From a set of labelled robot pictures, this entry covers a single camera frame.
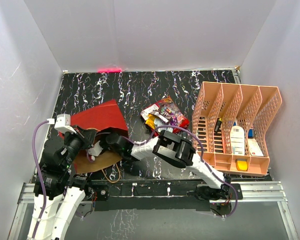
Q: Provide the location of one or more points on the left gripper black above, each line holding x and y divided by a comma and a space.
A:
87, 136

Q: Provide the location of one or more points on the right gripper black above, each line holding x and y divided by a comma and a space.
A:
102, 142

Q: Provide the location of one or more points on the red brown paper bag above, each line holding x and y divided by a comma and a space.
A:
103, 118

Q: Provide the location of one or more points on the yellow snack packet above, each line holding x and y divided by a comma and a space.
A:
153, 120

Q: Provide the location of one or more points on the brown purple candy packet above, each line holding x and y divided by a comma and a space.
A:
163, 113

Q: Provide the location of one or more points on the red cookie snack bag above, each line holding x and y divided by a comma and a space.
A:
183, 122

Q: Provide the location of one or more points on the white wrapper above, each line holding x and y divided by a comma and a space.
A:
160, 123

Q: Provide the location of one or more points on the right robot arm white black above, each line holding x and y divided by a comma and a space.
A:
176, 151

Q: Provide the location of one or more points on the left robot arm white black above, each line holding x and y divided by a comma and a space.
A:
56, 196

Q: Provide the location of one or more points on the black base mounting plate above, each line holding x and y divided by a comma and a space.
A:
149, 195

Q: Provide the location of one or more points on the pink tape strip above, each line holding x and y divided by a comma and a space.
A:
109, 70

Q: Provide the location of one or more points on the black silver stapler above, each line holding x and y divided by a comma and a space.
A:
184, 135

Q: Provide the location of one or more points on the black yellow marker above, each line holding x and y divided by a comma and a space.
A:
218, 125

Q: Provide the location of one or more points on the peach plastic desk organizer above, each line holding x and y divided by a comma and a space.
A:
230, 122

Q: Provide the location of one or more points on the white lotion bottle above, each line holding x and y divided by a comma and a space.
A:
237, 140

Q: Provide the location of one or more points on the yellow sticky note pad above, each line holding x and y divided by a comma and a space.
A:
241, 165

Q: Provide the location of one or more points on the blue small box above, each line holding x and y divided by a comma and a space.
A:
251, 133

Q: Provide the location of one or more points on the white red card box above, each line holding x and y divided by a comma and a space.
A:
254, 148

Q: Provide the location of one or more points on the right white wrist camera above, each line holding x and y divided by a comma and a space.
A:
94, 152

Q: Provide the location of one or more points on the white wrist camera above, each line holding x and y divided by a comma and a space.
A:
94, 152
62, 123

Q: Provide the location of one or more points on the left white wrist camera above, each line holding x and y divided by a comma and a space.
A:
62, 123

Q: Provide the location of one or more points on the aluminium front rail frame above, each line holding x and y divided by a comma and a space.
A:
257, 191

